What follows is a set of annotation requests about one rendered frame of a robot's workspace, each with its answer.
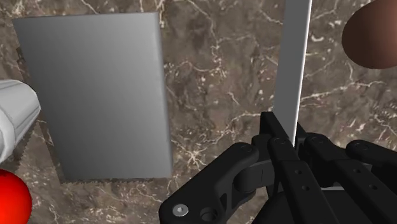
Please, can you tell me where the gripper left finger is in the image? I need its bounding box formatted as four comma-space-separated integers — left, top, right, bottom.
158, 111, 340, 224

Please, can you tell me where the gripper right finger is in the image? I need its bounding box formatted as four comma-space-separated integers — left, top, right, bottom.
294, 122, 397, 224

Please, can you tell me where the thin grey slab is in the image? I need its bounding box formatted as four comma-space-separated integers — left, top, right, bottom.
272, 0, 313, 147

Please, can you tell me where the brown round object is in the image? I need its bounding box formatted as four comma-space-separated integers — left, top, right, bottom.
341, 0, 397, 70

